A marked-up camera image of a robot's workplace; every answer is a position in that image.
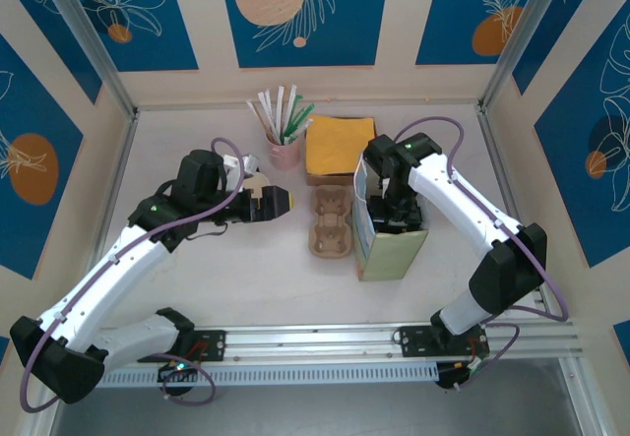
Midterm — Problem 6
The yellow paper napkin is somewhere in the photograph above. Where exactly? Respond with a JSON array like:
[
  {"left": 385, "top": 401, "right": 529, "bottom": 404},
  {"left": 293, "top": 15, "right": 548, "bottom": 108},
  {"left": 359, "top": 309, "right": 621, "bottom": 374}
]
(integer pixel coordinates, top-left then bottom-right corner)
[{"left": 304, "top": 114, "right": 378, "bottom": 174}]

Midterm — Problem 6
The brown pulp cup carrier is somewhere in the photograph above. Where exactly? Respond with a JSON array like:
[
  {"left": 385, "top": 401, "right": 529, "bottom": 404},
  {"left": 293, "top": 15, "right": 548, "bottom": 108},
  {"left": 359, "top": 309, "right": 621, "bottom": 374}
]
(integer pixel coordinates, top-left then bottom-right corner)
[{"left": 307, "top": 183, "right": 356, "bottom": 260}]

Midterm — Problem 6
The printed paper gift bag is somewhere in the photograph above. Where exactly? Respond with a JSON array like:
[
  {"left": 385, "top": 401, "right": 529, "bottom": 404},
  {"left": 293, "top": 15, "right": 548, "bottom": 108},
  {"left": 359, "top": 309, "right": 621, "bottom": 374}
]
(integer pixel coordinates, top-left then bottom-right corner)
[{"left": 349, "top": 153, "right": 433, "bottom": 282}]

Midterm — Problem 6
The pink straw holder cup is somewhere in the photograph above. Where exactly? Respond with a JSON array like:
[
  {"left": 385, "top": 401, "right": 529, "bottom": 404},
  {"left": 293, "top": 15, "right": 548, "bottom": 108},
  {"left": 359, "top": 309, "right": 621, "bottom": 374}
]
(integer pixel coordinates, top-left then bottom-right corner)
[{"left": 267, "top": 130, "right": 302, "bottom": 170}]

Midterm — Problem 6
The small controller circuit board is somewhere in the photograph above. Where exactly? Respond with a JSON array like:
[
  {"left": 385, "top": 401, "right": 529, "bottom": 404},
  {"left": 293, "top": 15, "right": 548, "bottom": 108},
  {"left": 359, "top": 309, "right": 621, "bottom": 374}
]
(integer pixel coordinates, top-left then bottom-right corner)
[
  {"left": 157, "top": 359, "right": 197, "bottom": 383},
  {"left": 436, "top": 354, "right": 489, "bottom": 391}
]

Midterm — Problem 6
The aluminium frame side rail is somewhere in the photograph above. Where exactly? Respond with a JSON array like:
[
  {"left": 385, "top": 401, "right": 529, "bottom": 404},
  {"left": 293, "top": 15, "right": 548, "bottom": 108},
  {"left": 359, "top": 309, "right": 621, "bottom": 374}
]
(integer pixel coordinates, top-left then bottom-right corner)
[
  {"left": 73, "top": 109, "right": 142, "bottom": 330},
  {"left": 479, "top": 108, "right": 555, "bottom": 322}
]

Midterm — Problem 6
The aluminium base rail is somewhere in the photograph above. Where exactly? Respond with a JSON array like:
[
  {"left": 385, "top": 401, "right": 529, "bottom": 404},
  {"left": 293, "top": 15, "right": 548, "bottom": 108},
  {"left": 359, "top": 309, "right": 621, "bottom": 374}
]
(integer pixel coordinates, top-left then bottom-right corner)
[{"left": 41, "top": 321, "right": 585, "bottom": 366}]

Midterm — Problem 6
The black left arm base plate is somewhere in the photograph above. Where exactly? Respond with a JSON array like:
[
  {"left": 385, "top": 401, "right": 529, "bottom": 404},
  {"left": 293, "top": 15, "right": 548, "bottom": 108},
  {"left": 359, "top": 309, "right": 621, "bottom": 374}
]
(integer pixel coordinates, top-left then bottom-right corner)
[{"left": 136, "top": 330, "right": 227, "bottom": 363}]

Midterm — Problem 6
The aluminium frame post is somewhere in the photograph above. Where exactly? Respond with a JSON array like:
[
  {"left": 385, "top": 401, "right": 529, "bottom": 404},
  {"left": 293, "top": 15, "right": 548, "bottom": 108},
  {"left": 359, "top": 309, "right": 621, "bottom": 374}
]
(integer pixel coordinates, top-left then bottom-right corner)
[
  {"left": 34, "top": 0, "right": 140, "bottom": 118},
  {"left": 477, "top": 0, "right": 576, "bottom": 115}
]

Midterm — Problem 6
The white slotted cable duct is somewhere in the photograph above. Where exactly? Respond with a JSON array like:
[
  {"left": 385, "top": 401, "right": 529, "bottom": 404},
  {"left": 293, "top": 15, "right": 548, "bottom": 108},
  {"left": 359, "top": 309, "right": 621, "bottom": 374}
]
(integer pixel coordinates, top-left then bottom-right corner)
[{"left": 62, "top": 362, "right": 439, "bottom": 389}]

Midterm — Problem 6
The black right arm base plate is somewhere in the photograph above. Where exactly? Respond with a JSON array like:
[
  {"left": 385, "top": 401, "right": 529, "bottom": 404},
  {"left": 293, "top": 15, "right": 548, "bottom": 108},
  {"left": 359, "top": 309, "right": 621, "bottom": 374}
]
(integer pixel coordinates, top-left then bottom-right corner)
[{"left": 397, "top": 325, "right": 491, "bottom": 358}]

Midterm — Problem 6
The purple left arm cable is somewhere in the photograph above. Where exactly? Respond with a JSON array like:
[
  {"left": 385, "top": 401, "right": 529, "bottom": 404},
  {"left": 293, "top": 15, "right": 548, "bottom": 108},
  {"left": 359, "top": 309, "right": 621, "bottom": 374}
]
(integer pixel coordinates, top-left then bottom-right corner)
[{"left": 20, "top": 136, "right": 247, "bottom": 412}]

